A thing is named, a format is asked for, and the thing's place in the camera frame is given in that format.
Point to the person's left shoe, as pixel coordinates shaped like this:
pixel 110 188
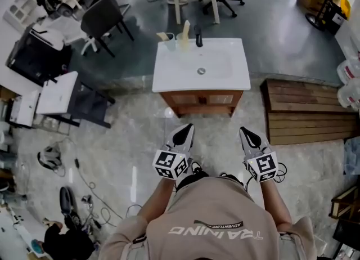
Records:
pixel 196 168

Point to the black panel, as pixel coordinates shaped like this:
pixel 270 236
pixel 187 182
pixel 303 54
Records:
pixel 348 235

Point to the yellow sign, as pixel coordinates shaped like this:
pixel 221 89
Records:
pixel 345 7

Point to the black bag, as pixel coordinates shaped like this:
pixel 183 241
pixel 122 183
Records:
pixel 47 0

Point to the wooden vanity cabinet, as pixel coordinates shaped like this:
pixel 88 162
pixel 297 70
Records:
pixel 202 109

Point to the person's left forearm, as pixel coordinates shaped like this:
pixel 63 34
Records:
pixel 159 197

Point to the clear plastic jug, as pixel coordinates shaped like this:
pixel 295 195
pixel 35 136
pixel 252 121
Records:
pixel 350 70
pixel 350 95

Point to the wooden frame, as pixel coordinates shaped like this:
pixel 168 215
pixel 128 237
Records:
pixel 346 202

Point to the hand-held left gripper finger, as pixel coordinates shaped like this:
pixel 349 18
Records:
pixel 189 145
pixel 172 140

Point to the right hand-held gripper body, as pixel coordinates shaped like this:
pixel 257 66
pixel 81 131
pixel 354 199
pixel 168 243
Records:
pixel 263 166

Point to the blue plastic bag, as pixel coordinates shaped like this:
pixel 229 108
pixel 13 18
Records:
pixel 353 157

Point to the clear cup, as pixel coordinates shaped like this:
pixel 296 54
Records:
pixel 171 43

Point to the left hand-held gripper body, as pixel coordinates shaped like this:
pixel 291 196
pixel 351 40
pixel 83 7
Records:
pixel 170 164

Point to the small black box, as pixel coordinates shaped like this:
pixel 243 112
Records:
pixel 337 18

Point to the dark metal basin stand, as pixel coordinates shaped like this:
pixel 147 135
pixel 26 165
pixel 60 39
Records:
pixel 90 104

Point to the black headband device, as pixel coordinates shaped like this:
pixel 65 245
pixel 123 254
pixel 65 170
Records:
pixel 66 199

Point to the white shelf unit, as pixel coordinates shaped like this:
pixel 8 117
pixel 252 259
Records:
pixel 18 8

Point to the black faucet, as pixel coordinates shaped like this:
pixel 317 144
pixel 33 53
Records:
pixel 199 38

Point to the person's right forearm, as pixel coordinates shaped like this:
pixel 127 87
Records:
pixel 274 205

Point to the tall beige tube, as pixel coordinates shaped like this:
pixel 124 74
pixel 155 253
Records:
pixel 186 29

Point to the grey white headset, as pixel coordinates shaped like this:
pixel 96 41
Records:
pixel 50 157

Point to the wooden cabinet door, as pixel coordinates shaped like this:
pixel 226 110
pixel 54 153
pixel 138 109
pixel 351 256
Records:
pixel 185 99
pixel 222 99

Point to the white striped bag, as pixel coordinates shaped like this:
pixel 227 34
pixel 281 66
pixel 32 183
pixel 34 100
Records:
pixel 49 33

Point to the black standing fan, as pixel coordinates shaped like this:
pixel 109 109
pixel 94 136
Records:
pixel 323 14

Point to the flat beige stick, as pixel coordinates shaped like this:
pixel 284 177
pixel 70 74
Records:
pixel 162 36

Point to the white sink basin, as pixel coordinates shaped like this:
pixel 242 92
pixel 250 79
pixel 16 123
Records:
pixel 174 76

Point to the white swivel chair base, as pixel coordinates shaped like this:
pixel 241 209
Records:
pixel 91 43

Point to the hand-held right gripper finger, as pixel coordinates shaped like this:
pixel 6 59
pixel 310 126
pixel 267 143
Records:
pixel 244 149
pixel 258 142

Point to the wooden slatted platform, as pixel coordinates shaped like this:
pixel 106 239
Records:
pixel 306 118

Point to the white square basin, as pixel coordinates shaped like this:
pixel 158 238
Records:
pixel 57 93

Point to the grey chair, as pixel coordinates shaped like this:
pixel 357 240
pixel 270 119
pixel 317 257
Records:
pixel 99 17

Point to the beige cup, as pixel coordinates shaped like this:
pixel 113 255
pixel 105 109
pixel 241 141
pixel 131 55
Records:
pixel 184 46

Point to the person's beige shirt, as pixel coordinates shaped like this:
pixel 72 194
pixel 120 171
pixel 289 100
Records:
pixel 213 211

